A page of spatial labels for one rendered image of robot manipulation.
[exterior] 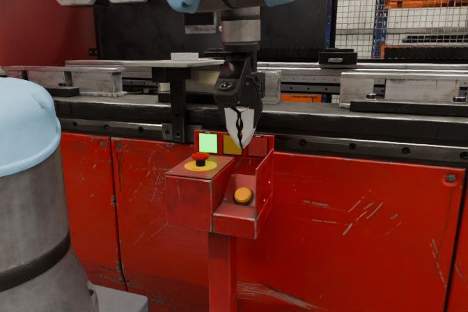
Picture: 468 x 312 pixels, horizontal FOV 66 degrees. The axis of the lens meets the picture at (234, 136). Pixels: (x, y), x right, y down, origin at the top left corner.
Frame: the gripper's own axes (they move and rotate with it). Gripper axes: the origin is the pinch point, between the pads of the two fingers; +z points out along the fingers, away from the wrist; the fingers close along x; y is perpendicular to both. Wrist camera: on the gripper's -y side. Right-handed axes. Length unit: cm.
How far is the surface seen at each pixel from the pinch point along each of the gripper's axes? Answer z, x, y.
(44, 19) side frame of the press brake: -27, 109, 65
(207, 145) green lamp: 4.4, 11.5, 8.9
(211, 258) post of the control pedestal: 27.2, 7.0, -3.1
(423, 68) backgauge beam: -7, -42, 60
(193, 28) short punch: -22, 27, 39
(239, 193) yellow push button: 11.5, 0.6, 0.0
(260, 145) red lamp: 3.4, -1.9, 9.1
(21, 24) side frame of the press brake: -25, 109, 53
